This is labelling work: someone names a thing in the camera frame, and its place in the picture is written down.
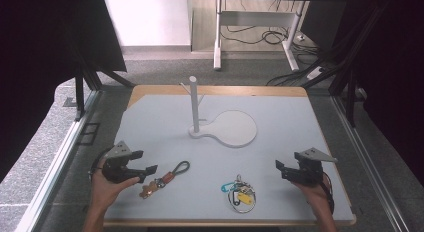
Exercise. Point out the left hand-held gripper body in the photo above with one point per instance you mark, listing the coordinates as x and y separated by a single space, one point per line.
117 165

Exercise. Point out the black curtain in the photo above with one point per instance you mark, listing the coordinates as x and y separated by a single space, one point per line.
43 58
393 58

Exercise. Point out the person's right hand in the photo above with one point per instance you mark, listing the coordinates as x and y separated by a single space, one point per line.
315 193

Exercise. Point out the person's left hand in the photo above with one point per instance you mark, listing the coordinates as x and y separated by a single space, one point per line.
106 190

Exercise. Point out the white key stand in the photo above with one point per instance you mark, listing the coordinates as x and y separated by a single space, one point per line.
230 128

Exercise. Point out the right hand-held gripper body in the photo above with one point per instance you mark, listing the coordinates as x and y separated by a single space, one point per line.
308 170

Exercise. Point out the white power strip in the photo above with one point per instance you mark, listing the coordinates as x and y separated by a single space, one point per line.
315 73

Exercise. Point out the black metal stand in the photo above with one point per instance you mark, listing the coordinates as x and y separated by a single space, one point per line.
80 92
350 88

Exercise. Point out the light grey table mat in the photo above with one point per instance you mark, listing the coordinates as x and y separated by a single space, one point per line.
286 132

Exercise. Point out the aluminium frame rail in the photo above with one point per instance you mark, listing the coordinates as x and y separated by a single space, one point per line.
366 165
56 168

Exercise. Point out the key bunch with yellow tag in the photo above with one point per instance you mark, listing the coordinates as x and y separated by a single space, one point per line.
240 195

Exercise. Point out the white desk frame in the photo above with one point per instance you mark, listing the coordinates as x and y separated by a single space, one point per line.
256 18

